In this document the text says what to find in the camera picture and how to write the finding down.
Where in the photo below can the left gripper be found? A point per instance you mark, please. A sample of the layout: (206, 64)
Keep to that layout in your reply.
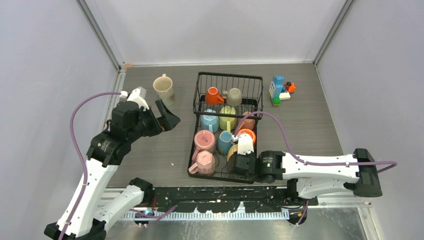
(167, 121)

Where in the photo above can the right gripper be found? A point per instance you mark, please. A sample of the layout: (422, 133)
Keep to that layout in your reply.
(251, 153)

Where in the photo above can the yellow mug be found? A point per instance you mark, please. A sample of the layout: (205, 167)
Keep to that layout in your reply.
(233, 150)

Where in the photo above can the cream floral tall mug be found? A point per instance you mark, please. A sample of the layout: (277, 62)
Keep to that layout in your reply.
(164, 88)

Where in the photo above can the pink faceted mug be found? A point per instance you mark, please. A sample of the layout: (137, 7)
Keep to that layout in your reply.
(204, 164)

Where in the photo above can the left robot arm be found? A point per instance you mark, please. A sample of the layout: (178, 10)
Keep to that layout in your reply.
(82, 220)

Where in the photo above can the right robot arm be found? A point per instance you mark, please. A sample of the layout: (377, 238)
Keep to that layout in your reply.
(310, 176)

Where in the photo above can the blue mug front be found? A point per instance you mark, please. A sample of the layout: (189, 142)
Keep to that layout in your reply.
(224, 142)

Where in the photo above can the orange mug front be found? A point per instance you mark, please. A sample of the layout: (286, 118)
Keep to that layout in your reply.
(250, 132)

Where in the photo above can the light blue mug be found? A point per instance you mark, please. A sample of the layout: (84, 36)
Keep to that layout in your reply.
(209, 122)

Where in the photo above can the pink round mug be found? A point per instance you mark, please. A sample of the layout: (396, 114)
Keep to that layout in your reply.
(204, 140)

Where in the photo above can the salmon pink mug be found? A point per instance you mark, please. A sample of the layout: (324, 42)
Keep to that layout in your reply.
(248, 123)

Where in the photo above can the light green mug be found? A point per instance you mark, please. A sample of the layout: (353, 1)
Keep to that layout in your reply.
(228, 122)

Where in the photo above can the orange mug on shelf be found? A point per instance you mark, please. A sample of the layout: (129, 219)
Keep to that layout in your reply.
(213, 96)

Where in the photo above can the grey mug on shelf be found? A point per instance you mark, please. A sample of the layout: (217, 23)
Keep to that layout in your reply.
(233, 97)

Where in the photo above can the toy block building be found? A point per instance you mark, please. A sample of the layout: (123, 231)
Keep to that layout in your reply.
(277, 91)

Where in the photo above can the toy figure orange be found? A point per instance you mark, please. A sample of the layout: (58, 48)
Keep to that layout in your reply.
(290, 87)

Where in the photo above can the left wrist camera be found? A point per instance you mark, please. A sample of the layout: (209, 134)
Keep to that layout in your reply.
(138, 96)

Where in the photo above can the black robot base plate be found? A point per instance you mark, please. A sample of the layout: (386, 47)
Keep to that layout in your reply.
(222, 199)

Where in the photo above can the black wire dish rack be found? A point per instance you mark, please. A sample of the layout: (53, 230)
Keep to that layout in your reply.
(252, 91)

